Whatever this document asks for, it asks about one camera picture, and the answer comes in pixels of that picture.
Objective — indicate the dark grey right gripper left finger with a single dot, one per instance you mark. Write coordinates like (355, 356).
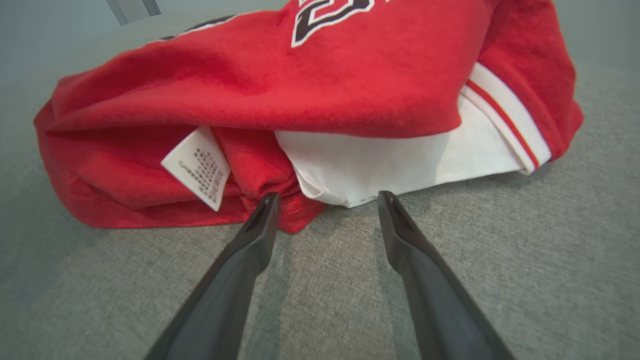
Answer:
(225, 290)

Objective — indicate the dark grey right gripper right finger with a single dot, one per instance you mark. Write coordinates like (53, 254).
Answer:
(440, 300)

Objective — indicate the red jersey with white sleeves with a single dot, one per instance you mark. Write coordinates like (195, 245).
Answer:
(250, 85)

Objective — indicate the grey fabric sofa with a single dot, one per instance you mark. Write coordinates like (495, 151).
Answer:
(550, 250)

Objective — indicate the grey metal partition post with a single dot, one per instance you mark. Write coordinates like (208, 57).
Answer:
(132, 9)

